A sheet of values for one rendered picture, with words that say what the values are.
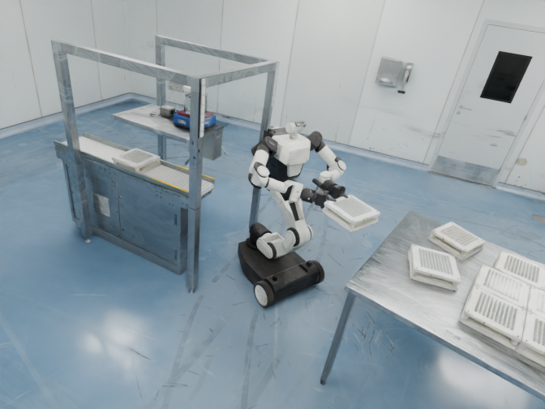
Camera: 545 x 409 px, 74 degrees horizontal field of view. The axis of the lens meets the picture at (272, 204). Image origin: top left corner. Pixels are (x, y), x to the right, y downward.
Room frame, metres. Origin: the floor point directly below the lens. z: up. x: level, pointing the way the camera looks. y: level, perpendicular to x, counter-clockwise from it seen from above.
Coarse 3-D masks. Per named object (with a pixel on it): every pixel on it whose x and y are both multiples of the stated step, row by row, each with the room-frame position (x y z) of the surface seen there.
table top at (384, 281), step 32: (416, 224) 2.18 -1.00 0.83; (384, 256) 1.74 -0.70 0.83; (480, 256) 1.90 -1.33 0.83; (352, 288) 1.43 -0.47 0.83; (384, 288) 1.46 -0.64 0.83; (416, 288) 1.50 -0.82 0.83; (416, 320) 1.27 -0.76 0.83; (448, 320) 1.31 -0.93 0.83; (480, 352) 1.14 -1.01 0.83; (512, 352) 1.17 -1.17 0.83; (544, 384) 1.02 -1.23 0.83
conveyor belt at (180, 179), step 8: (80, 136) 2.82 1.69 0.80; (80, 144) 2.66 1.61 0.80; (88, 144) 2.68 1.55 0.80; (96, 144) 2.70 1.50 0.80; (104, 144) 2.73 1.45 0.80; (88, 152) 2.55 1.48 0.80; (96, 152) 2.57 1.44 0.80; (104, 152) 2.59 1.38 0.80; (112, 152) 2.62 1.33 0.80; (120, 152) 2.64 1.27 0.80; (112, 160) 2.48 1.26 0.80; (160, 168) 2.47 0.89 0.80; (168, 168) 2.49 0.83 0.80; (152, 176) 2.32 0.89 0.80; (160, 176) 2.34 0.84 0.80; (168, 176) 2.36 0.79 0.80; (176, 176) 2.38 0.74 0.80; (184, 176) 2.40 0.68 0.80; (176, 184) 2.26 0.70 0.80; (184, 184) 2.27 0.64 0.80; (208, 184) 2.33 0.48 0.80
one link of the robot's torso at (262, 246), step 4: (276, 232) 2.54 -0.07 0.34; (264, 236) 2.45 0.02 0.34; (268, 236) 2.46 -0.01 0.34; (272, 236) 2.49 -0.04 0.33; (276, 236) 2.51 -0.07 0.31; (280, 236) 2.49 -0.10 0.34; (260, 240) 2.41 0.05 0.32; (264, 240) 2.43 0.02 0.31; (268, 240) 2.46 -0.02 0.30; (272, 240) 2.49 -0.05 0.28; (256, 244) 2.43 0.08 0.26; (260, 244) 2.39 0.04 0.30; (264, 244) 2.36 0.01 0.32; (260, 248) 2.38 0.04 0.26; (264, 248) 2.34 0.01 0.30; (268, 248) 2.32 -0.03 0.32; (264, 252) 2.34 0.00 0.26; (268, 252) 2.30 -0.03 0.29; (268, 256) 2.30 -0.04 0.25
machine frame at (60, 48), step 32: (64, 64) 2.44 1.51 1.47; (128, 64) 2.20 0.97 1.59; (160, 64) 3.32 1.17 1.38; (256, 64) 2.71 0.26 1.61; (64, 96) 2.42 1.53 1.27; (160, 96) 3.33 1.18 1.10; (192, 96) 2.03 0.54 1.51; (192, 128) 2.03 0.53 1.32; (192, 160) 2.03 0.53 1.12; (192, 192) 2.03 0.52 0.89; (256, 192) 2.93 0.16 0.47; (192, 224) 2.02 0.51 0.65; (192, 256) 2.02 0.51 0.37; (192, 288) 2.02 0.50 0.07
